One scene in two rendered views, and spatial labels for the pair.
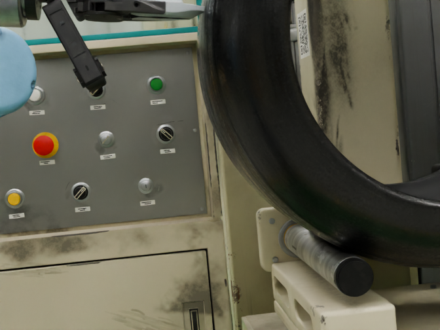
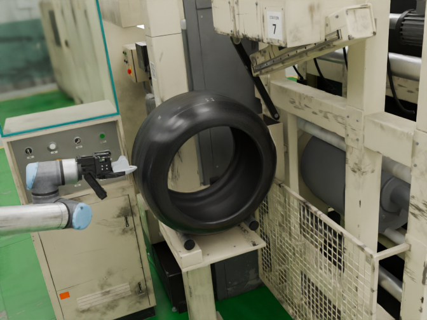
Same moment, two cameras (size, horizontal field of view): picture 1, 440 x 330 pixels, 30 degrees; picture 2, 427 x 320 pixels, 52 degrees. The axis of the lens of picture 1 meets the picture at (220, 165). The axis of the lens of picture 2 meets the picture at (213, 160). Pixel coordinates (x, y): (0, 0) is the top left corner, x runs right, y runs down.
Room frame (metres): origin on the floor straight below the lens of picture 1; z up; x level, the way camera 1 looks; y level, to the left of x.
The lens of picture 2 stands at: (-0.52, 0.08, 1.86)
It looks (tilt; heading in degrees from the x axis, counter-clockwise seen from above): 23 degrees down; 346
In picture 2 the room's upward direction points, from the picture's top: 6 degrees counter-clockwise
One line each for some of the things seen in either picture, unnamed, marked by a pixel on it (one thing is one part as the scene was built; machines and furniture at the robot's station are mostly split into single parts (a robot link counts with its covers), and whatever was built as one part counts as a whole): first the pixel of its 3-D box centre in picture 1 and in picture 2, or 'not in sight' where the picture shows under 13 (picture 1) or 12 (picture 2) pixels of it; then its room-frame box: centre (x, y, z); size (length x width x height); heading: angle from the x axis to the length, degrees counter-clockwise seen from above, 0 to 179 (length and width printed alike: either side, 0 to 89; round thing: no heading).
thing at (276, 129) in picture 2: not in sight; (260, 149); (1.36, -0.62, 1.05); 0.20 x 0.15 x 0.30; 5
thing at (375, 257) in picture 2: not in sight; (302, 269); (0.91, -0.61, 0.65); 0.90 x 0.02 x 0.70; 5
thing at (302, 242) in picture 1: (321, 254); (176, 225); (1.09, -0.12, 0.90); 0.35 x 0.05 x 0.05; 5
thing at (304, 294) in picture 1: (325, 301); (178, 237); (1.10, -0.12, 0.84); 0.36 x 0.09 x 0.06; 5
